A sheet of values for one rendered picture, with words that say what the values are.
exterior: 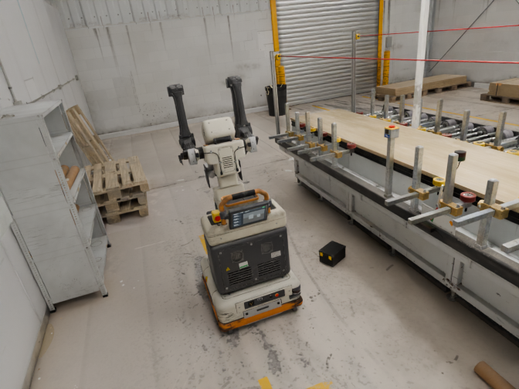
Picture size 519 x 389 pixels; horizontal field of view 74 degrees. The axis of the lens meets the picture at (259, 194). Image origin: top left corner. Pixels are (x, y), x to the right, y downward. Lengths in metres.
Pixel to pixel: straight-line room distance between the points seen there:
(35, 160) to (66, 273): 0.94
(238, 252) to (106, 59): 7.29
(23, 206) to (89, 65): 6.41
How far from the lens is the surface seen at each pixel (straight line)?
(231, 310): 2.45
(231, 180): 2.49
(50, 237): 3.06
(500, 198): 2.37
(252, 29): 9.59
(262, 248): 2.34
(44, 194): 2.92
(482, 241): 2.21
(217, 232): 2.19
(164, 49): 9.10
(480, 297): 2.77
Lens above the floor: 1.87
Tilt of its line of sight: 25 degrees down
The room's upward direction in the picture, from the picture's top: 7 degrees counter-clockwise
